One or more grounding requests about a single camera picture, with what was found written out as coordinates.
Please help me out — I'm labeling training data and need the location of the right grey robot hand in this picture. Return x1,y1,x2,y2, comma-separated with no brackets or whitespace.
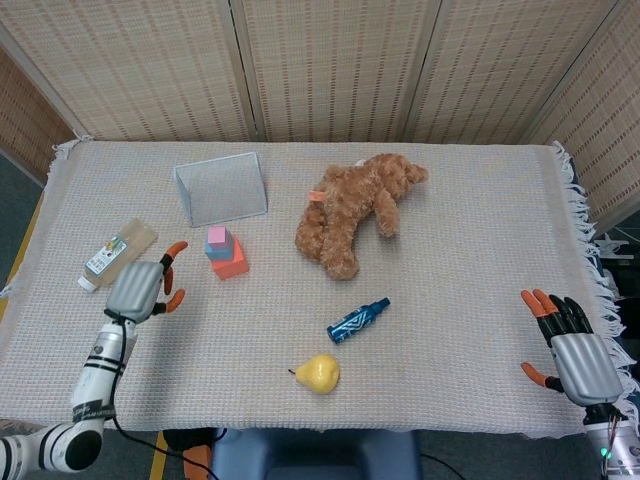
519,288,625,409

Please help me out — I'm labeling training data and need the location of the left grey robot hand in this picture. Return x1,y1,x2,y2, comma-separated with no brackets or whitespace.
103,241,190,322

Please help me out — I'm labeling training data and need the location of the medium blue wooden block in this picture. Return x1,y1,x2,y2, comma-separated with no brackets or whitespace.
204,235,234,263

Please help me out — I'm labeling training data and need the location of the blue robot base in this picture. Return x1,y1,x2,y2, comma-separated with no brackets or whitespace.
209,427,424,480

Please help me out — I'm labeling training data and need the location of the clear plastic drink bottle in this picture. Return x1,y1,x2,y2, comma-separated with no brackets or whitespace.
77,217,160,292

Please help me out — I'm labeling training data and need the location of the large orange wooden block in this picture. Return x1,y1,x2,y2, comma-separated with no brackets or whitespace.
211,236,251,281

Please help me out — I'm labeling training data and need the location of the light blue mesh holder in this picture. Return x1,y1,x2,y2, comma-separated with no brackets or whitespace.
173,151,270,229

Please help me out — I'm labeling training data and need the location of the beige woven tablecloth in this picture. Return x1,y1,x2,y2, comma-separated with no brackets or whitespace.
0,138,636,441

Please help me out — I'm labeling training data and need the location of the orange object under table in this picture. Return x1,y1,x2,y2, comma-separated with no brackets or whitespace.
181,443,214,480

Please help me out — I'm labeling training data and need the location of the yellow pear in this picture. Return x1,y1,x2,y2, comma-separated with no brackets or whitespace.
287,353,342,396

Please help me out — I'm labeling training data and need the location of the brown teddy bear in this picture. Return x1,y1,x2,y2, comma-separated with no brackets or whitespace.
294,152,430,281

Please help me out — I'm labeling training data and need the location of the blue spray bottle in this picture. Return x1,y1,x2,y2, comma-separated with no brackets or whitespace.
326,296,392,345

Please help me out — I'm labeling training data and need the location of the woven folding screen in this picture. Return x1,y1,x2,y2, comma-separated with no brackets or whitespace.
0,0,640,236

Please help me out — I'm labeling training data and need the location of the black cable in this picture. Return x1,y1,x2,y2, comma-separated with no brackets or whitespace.
110,414,212,476

